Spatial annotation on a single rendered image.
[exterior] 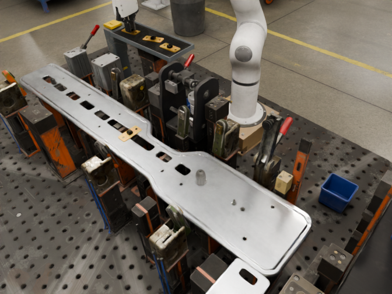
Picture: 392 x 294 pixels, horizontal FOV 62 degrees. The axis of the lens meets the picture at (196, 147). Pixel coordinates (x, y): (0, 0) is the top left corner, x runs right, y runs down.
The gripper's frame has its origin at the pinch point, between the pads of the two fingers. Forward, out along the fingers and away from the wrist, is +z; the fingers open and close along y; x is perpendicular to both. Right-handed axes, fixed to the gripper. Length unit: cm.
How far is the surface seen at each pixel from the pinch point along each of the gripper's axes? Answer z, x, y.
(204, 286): 21, 84, 66
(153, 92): 10.8, 29.7, 20.8
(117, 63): 9.3, 4.4, 14.4
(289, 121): 4, 81, 17
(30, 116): 16, -5, 52
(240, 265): 19, 88, 57
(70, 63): 16.0, -25.0, 18.3
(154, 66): 11.8, 16.0, 5.1
